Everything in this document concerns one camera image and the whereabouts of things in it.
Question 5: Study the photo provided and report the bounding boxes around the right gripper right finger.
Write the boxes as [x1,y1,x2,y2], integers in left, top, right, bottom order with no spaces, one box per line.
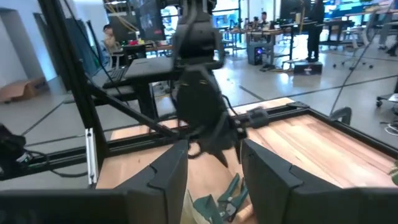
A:
[240,139,398,224]

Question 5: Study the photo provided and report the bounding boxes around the black side desk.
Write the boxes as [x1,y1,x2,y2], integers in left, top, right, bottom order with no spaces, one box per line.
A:
[63,55,224,122]

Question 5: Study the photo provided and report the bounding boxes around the standing person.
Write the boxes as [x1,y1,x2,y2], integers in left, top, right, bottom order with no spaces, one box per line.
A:
[305,0,326,62]

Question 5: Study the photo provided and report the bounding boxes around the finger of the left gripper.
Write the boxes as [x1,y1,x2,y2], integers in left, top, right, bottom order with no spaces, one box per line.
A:
[233,136,249,164]
[213,145,231,169]

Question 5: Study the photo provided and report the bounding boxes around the beige green-trimmed gardening bag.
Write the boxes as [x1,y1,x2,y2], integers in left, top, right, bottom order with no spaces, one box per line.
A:
[180,189,206,224]

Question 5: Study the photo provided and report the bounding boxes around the computer tower purple light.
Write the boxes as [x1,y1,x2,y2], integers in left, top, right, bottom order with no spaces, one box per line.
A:
[247,45,264,67]

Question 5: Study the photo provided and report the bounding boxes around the black clamp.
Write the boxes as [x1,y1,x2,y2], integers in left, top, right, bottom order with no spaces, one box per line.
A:
[328,106,353,126]

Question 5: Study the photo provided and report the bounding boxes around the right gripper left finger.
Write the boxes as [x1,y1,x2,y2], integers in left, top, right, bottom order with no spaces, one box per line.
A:
[0,139,190,224]

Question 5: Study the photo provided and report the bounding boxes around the silver aluminium strip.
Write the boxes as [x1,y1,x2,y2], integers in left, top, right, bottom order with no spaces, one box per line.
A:
[85,126,99,186]

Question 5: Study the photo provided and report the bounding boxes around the black controller box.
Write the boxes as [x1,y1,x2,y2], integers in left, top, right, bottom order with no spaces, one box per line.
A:
[0,123,34,180]

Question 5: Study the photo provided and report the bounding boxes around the green pruning shears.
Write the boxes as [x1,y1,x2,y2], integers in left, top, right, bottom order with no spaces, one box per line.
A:
[192,173,250,224]

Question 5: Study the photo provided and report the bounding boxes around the cardboard box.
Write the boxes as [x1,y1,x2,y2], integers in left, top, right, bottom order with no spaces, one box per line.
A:
[0,77,48,105]

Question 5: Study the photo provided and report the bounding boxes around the black table-level camera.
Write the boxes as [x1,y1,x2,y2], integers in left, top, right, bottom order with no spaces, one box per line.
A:
[247,106,270,129]

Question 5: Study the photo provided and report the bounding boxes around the black floor box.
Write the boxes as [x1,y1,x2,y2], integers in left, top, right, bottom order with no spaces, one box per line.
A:
[293,61,324,76]

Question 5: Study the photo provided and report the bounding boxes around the grey laptop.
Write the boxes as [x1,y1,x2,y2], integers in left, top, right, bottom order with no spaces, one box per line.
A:
[123,57,175,79]

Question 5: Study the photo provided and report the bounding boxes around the distant seated person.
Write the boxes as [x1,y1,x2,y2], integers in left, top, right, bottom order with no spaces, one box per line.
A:
[259,11,272,29]

